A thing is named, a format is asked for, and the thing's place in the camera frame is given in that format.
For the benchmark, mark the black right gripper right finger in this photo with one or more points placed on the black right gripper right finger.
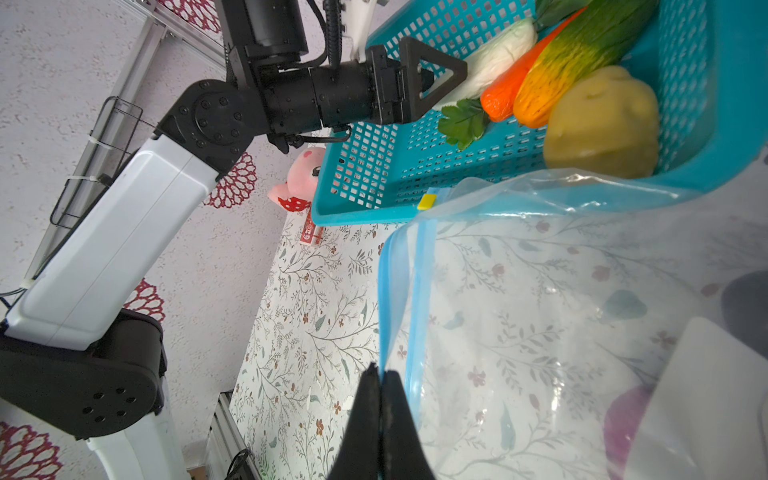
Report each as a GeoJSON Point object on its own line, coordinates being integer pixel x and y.
{"type": "Point", "coordinates": [402, 454]}

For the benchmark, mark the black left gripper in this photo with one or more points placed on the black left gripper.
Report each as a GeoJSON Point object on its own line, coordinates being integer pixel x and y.
{"type": "Point", "coordinates": [380, 90]}

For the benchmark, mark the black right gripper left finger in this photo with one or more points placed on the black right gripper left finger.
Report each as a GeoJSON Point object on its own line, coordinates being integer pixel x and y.
{"type": "Point", "coordinates": [358, 454]}

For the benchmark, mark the white radish with leaves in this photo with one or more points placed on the white radish with leaves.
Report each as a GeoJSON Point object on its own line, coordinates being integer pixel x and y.
{"type": "Point", "coordinates": [494, 57]}

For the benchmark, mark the clear zip top bag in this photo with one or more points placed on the clear zip top bag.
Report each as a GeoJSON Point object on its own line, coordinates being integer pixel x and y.
{"type": "Point", "coordinates": [517, 313]}

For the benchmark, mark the purple onion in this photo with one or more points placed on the purple onion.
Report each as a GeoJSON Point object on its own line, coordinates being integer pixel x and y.
{"type": "Point", "coordinates": [621, 424]}

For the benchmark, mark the dark eggplant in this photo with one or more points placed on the dark eggplant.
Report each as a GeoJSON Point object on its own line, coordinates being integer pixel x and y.
{"type": "Point", "coordinates": [744, 309]}

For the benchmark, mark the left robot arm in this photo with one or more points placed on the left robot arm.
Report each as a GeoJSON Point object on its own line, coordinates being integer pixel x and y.
{"type": "Point", "coordinates": [72, 355]}

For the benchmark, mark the white paper insert in bag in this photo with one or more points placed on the white paper insert in bag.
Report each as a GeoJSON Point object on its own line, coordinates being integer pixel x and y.
{"type": "Point", "coordinates": [707, 418]}

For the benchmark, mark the orange carrot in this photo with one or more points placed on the orange carrot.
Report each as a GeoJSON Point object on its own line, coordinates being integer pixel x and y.
{"type": "Point", "coordinates": [498, 99]}

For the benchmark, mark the red card pack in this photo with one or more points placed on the red card pack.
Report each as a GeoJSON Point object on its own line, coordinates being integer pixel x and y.
{"type": "Point", "coordinates": [311, 233]}

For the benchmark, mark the yellow green potato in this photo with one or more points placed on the yellow green potato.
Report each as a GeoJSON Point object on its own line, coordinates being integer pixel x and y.
{"type": "Point", "coordinates": [607, 124]}

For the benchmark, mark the green yellow cucumber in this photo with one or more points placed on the green yellow cucumber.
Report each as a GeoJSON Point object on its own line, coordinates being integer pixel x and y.
{"type": "Point", "coordinates": [596, 38]}

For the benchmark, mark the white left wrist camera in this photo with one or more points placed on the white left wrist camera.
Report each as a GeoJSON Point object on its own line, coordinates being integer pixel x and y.
{"type": "Point", "coordinates": [356, 19]}

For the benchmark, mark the black wire wall rack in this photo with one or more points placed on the black wire wall rack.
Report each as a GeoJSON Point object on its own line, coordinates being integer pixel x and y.
{"type": "Point", "coordinates": [109, 146]}

